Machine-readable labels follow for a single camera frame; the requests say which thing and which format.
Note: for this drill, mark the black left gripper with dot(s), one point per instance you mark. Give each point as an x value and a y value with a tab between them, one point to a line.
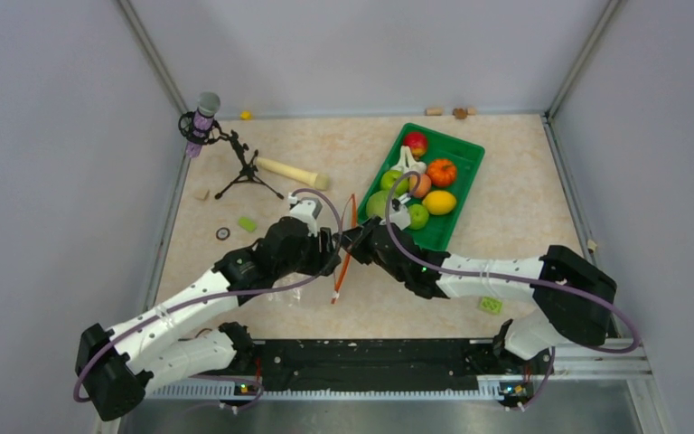
324	252

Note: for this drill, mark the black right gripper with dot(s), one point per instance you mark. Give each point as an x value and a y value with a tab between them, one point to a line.
361	235

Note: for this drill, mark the green cabbage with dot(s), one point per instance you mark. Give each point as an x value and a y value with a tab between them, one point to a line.
377	202

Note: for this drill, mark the clear zip bag orange zipper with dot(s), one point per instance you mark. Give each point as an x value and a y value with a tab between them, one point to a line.
299	290

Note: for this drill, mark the green plastic tray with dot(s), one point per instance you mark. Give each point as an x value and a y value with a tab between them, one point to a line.
467	158

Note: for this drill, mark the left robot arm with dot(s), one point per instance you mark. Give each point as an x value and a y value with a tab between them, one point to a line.
117	367

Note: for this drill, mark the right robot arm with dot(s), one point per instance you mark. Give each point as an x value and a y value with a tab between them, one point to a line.
571	297

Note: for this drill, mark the light green block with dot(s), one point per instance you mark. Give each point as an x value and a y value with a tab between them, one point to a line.
247	224

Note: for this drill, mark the green lime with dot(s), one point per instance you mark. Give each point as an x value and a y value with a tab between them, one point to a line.
418	215

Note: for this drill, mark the green apple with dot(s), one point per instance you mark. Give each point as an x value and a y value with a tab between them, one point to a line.
389	178

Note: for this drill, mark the cream toy microphone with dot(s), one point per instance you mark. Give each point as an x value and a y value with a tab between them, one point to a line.
315	180

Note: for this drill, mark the yellow lemon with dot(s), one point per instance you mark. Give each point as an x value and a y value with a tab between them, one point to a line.
439	202

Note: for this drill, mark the peach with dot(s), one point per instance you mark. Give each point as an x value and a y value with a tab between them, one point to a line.
419	186

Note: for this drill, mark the white garlic bulbs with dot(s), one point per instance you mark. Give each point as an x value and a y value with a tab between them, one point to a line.
408	163

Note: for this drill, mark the orange mini pumpkin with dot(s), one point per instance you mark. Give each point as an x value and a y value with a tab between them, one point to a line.
442	172

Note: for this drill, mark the small wooden block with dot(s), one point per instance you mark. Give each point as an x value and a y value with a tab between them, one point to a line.
202	194

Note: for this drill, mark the red apple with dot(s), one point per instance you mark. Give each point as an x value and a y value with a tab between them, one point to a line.
417	143

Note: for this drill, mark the green toy brick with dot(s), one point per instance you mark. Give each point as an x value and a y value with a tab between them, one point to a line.
490	305

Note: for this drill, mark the purple microphone on tripod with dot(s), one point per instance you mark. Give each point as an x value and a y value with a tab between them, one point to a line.
201	129

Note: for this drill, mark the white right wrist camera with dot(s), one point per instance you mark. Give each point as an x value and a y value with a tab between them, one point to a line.
398	214

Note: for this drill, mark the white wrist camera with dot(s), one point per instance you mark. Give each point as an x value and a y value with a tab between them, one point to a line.
398	214
305	210

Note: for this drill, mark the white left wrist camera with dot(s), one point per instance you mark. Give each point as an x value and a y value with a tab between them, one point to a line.
305	210

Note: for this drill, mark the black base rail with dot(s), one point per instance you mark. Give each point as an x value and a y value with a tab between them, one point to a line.
389	365

